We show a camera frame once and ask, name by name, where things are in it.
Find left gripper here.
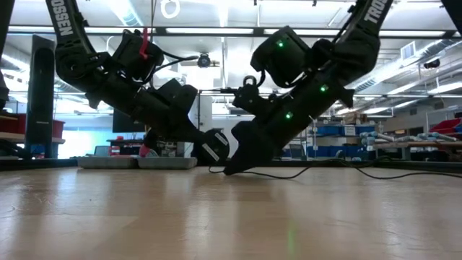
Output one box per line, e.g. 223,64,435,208
86,74,207,153

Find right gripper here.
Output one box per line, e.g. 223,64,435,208
223,82,358,177

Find long thin dark cord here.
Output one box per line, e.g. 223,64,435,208
208,158,462,181

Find grey chair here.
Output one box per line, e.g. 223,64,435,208
288,143,307,160

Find black computer monitor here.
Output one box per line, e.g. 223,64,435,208
112,110,146,134

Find grey plastic tool case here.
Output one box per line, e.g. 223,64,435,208
77,155,199,170

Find blue storage bin row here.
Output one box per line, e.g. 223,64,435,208
288,145,365,159
313,124,376,137

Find red ribbon tag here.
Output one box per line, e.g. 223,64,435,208
139,27,151,61

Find red storage bin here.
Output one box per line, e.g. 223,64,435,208
52,120,66,139
0,113,28,135

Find pale blue padded tubes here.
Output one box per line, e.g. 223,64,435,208
359,131,459,143

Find wooden shelf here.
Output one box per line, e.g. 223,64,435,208
0,114,66,160

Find wooden workbench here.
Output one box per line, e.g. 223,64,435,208
373,139,462,160

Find red bag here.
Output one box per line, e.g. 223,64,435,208
429,118,462,135

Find red handled pliers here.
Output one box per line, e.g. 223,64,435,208
139,144,159,158

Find black metal rig frame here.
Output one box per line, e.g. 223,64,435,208
197,87,241,145

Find black left wrist camera cable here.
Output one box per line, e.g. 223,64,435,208
157,50,200,85

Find black overhead camera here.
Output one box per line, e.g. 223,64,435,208
196,53,213,69

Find white ring ceiling light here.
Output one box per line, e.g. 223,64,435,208
160,0,180,20

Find black ceiling camera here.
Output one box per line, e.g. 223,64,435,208
423,57,442,70

